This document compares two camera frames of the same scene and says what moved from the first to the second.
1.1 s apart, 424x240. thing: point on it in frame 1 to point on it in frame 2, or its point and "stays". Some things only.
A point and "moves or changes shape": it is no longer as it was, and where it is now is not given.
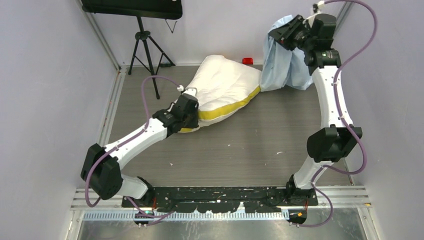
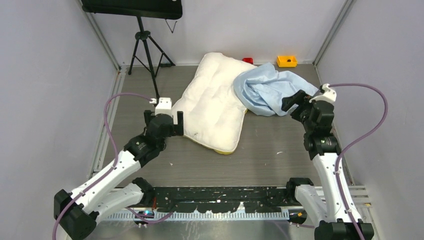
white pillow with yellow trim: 223,86 moves or changes shape
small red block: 247,61 stays
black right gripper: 286,32 to 290,101
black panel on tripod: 167,9 stays
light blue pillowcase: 283,66 to 264,88
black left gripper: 194,123 to 176,129
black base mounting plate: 210,200 stays
